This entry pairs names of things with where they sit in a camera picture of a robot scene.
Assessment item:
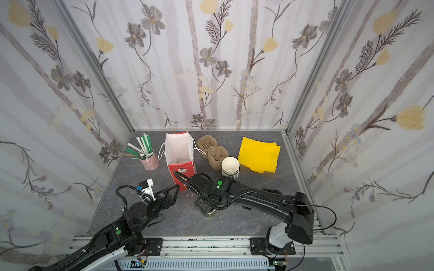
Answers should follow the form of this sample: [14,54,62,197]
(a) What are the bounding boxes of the green paper coffee cup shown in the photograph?
[204,210,215,218]

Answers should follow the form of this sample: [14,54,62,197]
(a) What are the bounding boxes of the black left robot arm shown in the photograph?
[30,185,180,271]

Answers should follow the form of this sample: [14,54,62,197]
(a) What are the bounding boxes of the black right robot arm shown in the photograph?
[174,172,317,256]

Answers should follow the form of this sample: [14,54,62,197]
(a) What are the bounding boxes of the pink straw holder cup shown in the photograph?
[140,153,159,171]

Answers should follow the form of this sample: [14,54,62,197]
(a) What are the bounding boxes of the red white paper bag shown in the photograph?
[158,132,205,192]

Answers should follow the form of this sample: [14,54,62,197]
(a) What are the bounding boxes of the stack of paper cups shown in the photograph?
[222,157,240,180]

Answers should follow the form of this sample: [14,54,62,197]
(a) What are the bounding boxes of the brown pulp cup carrier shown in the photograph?
[197,135,229,171]

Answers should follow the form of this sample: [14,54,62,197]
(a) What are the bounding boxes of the stack of black lids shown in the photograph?
[263,189,282,195]

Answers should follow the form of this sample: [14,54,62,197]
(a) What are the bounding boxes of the brown cardboard napkin holder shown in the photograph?
[240,164,275,178]

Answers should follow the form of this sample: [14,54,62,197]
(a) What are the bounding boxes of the yellow napkin stack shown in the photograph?
[238,137,281,172]

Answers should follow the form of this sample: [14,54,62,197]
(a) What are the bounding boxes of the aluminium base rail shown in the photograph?
[87,235,350,271]

